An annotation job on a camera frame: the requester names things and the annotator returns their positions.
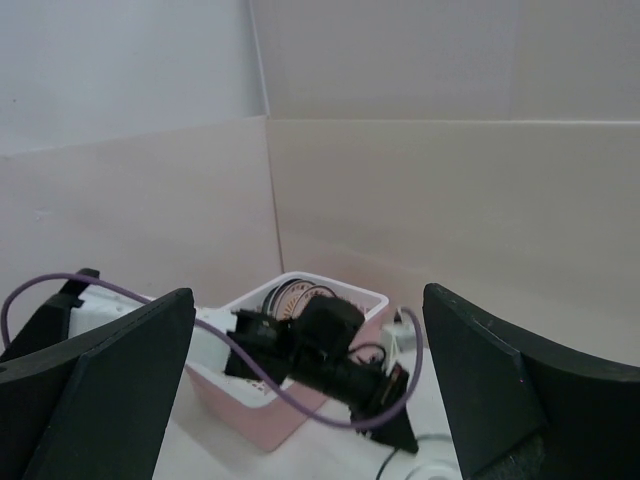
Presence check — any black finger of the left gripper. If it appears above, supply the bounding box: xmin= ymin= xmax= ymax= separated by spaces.
xmin=357 ymin=400 xmax=419 ymax=454

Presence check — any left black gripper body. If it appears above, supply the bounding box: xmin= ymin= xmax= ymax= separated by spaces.
xmin=292 ymin=352 xmax=409 ymax=415

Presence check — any pink white dish rack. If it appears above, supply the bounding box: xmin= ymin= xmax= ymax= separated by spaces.
xmin=185 ymin=271 xmax=389 ymax=452

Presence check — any white grey pattern plate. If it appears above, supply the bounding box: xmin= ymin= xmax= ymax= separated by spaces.
xmin=374 ymin=434 xmax=462 ymax=480

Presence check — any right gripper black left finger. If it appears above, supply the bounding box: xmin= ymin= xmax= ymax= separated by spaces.
xmin=1 ymin=288 xmax=194 ymax=479

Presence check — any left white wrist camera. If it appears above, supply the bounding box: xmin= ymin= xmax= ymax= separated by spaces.
xmin=380 ymin=306 xmax=417 ymax=370

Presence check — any orange sunburst plate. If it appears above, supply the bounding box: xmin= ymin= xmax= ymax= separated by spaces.
xmin=279 ymin=285 xmax=336 ymax=319
xmin=267 ymin=279 xmax=313 ymax=320

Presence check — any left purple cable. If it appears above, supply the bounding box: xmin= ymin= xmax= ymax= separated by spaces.
xmin=1 ymin=272 xmax=424 ymax=431

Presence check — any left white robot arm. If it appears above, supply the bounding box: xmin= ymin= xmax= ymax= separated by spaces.
xmin=1 ymin=288 xmax=418 ymax=478

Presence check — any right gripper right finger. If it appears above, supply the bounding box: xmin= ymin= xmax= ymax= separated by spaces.
xmin=422 ymin=283 xmax=639 ymax=479

